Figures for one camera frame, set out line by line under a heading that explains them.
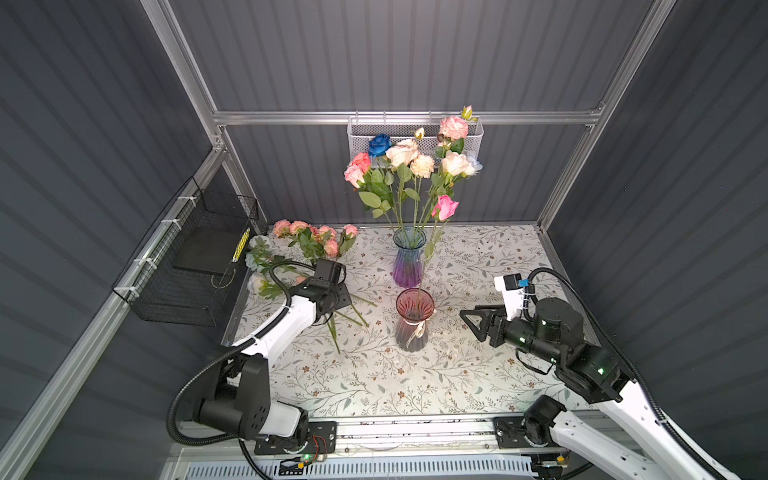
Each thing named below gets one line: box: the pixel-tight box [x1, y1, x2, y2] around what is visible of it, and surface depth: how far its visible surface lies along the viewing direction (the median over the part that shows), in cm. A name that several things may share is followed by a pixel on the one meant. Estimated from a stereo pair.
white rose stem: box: [467, 155, 484, 176], surface depth 79 cm
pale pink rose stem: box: [419, 151, 475, 234], surface depth 77 cm
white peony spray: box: [386, 127, 435, 241], surface depth 82 cm
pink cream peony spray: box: [430, 105, 476, 229], surface depth 77 cm
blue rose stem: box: [368, 133, 393, 158], surface depth 80 cm
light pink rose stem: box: [344, 164, 402, 241], surface depth 80 cm
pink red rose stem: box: [351, 151, 407, 241], surface depth 84 cm
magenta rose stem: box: [424, 195, 460, 265], surface depth 68 cm
